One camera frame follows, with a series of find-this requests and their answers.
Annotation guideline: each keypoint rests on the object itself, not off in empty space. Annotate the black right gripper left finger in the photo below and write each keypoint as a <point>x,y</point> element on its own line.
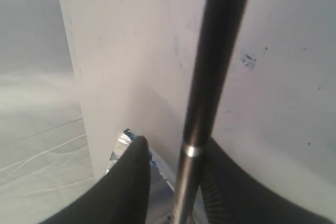
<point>121,196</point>

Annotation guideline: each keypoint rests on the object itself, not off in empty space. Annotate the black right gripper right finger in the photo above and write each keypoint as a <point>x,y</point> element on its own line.
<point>230,195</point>

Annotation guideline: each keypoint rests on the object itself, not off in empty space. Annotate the black handled paintbrush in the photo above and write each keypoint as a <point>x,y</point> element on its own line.
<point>219,30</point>

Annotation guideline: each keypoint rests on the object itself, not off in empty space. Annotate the white square plate blue paint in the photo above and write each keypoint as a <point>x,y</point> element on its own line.
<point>161,193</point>

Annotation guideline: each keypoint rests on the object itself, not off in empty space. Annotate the white backdrop cloth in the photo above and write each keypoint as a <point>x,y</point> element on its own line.
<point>45,160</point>

